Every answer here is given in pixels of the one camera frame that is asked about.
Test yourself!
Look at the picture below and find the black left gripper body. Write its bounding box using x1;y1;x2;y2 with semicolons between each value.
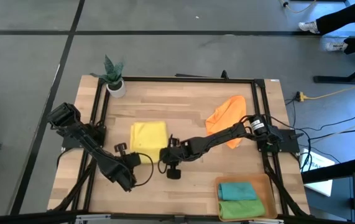
122;151;143;169

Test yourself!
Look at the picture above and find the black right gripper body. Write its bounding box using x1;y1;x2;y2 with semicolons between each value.
159;139;196;166

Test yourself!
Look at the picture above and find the yellow microfiber towel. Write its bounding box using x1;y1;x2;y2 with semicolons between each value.
129;121;170;164

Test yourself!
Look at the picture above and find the orange microfiber towel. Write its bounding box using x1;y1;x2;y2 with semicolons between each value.
205;95;247;149

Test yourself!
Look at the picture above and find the teal microfiber towel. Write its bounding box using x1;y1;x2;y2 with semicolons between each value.
218;182;258;201

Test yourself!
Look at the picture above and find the green microfiber towel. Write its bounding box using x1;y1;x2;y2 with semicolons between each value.
218;198;267;220

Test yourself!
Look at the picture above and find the orange plastic basket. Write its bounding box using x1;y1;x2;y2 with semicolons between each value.
214;173;279;222

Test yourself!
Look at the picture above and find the potted plant in white pot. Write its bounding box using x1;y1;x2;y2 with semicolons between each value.
90;55;127;99

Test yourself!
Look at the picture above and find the white cardboard box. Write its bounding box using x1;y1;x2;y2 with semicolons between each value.
300;147;336;197

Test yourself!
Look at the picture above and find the black desk foot bar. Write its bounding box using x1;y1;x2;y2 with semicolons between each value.
301;157;355;184

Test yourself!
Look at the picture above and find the person's white shoe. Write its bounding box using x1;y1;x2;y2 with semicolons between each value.
298;21;321;34
325;41;349;52

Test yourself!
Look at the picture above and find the black desk leg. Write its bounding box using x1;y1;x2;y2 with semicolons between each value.
313;57;355;85

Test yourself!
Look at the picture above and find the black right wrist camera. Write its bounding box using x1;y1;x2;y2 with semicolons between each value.
166;164;182;180

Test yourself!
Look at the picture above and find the black left gripper cable loop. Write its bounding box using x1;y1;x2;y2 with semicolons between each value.
132;152;155;188

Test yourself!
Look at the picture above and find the black aluminium table frame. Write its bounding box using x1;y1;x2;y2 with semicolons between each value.
52;70;310;218

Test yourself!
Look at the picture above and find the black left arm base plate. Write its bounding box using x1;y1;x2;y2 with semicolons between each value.
57;124;106;149

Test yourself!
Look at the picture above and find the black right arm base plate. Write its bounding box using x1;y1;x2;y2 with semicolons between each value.
256;127;301;154

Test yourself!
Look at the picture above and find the yellow extension cable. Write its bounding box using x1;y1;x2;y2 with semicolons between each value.
295;77;355;103

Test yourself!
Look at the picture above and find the black floor cable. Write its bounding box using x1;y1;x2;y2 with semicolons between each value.
284;93;355;174

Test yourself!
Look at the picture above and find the yellow cable with black plug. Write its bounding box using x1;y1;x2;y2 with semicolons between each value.
279;0;318;14

